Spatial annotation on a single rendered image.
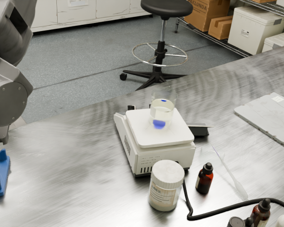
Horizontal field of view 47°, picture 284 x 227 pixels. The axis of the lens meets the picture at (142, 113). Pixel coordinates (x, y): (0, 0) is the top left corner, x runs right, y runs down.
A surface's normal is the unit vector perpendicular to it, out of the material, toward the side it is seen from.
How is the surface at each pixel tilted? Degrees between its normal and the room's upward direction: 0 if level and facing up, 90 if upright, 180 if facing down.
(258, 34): 92
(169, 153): 90
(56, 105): 0
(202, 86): 0
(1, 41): 97
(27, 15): 78
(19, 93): 90
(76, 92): 0
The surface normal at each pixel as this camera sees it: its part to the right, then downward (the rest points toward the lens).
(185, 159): 0.28, 0.57
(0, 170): 0.10, -0.82
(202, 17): -0.84, 0.25
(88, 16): 0.60, 0.50
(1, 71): -0.18, -0.49
